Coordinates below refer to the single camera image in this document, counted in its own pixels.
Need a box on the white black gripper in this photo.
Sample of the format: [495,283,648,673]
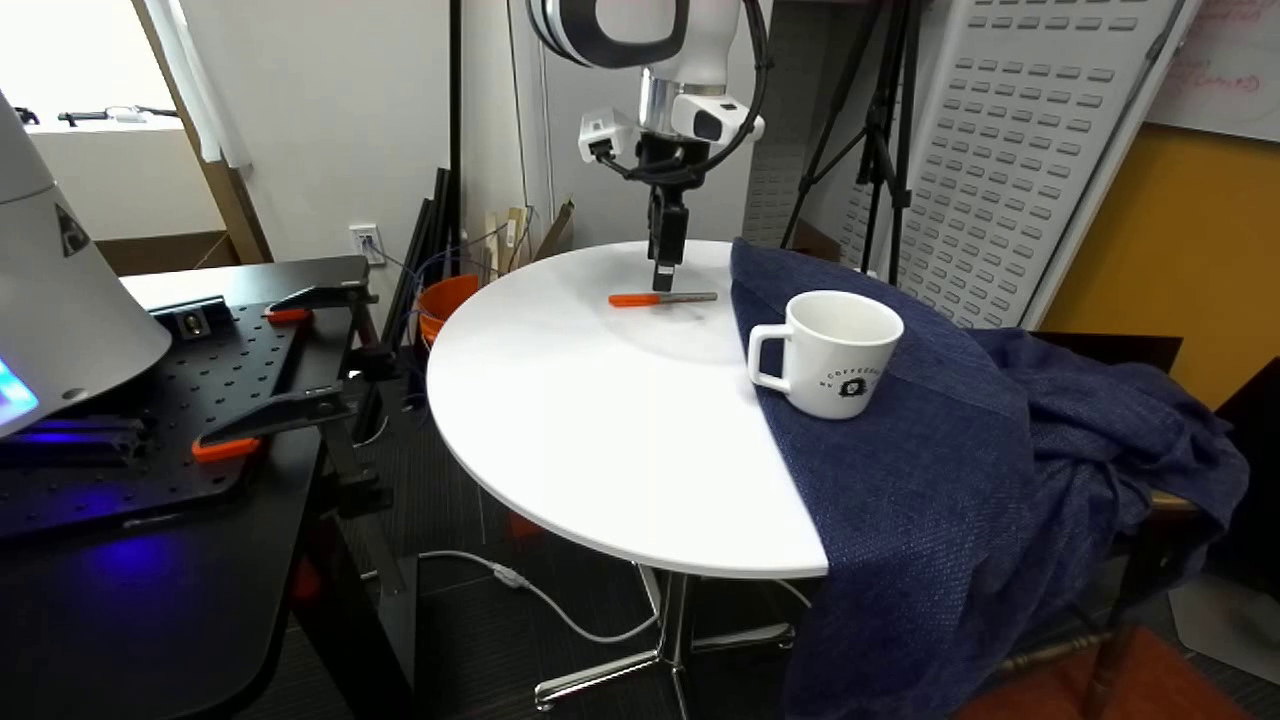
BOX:
[577,93,765,290]

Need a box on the orange grey pen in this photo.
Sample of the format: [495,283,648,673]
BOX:
[605,290,717,308]

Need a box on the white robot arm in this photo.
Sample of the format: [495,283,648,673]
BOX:
[524,0,772,294]

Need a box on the round white table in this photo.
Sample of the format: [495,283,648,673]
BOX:
[428,239,827,579]

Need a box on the white ceramic mug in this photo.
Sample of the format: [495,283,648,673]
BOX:
[743,286,904,419]

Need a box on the orange bucket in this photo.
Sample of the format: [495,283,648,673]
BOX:
[414,271,484,343]

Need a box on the black orange clamp far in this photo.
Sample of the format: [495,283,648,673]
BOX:
[263,280,372,329]

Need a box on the black orange clamp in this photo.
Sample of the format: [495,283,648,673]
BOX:
[263,280,372,329]
[189,383,381,465]

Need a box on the white pegboard panel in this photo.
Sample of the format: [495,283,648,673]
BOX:
[897,0,1199,329]

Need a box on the dark blue cloth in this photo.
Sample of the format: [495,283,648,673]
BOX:
[733,239,1248,720]

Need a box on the black orange clamp near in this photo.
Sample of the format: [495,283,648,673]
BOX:
[189,383,381,465]

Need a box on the black camera tripod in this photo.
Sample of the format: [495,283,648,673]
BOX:
[781,0,922,280]

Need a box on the white power cable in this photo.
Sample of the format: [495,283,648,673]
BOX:
[414,543,667,653]

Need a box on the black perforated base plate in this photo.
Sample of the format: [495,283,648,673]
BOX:
[0,300,301,543]

